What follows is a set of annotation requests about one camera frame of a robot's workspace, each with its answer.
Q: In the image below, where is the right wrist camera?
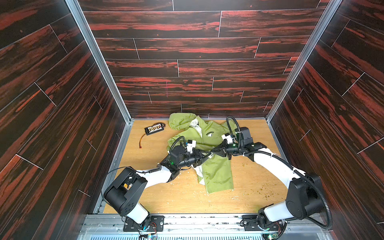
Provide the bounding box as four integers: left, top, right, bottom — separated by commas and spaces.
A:
238, 127, 254, 147

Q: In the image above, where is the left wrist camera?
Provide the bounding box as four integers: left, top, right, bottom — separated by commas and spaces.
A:
170, 145, 186, 161

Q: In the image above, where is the black battery pack with wires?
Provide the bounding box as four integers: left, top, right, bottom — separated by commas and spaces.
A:
139, 122, 166, 149

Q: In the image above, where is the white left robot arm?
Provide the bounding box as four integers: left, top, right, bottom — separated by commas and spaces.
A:
103, 147, 212, 230

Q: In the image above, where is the green jacket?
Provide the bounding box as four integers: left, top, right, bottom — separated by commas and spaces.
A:
167, 113, 234, 194

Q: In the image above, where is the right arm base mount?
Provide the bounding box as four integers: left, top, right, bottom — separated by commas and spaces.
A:
240, 214, 284, 232

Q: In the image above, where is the aluminium front rail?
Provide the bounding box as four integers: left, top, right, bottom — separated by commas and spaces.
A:
78, 214, 335, 240

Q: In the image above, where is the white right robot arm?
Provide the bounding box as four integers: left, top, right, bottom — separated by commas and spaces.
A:
211, 141, 333, 230

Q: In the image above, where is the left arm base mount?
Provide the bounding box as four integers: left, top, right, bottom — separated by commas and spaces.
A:
123, 213, 165, 232

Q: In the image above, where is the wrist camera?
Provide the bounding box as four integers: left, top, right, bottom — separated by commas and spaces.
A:
170, 145, 186, 161
238, 127, 254, 147

